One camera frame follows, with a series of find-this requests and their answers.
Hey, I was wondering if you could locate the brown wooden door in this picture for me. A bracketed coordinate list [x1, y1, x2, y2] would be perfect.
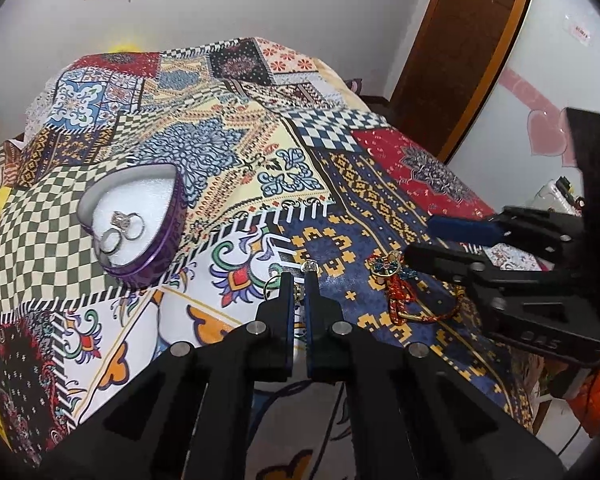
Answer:
[389, 0, 540, 165]

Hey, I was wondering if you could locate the pink heart wall sticker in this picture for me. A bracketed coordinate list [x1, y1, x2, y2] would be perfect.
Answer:
[526, 106, 576, 160]

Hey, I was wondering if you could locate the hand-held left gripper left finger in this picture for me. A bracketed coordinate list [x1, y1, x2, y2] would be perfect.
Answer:
[37, 271, 306, 480]

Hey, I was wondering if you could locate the red braided bracelet with charm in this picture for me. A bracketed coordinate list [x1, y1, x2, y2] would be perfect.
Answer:
[365, 251, 468, 329]

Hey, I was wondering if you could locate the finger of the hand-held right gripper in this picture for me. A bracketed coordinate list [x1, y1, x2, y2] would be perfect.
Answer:
[404, 242, 556, 313]
[426, 206, 588, 272]

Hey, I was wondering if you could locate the white appliance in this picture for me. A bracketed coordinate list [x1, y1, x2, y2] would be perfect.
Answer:
[539, 176, 587, 217]

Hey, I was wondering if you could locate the purple heart-shaped tin box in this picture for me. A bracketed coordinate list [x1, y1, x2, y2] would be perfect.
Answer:
[77, 162, 187, 291]

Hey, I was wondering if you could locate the colourful patchwork tablecloth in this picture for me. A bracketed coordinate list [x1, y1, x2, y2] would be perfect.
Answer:
[0, 36, 537, 480]

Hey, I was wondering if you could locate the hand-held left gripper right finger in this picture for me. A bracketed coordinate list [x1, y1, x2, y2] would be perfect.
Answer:
[304, 271, 567, 480]

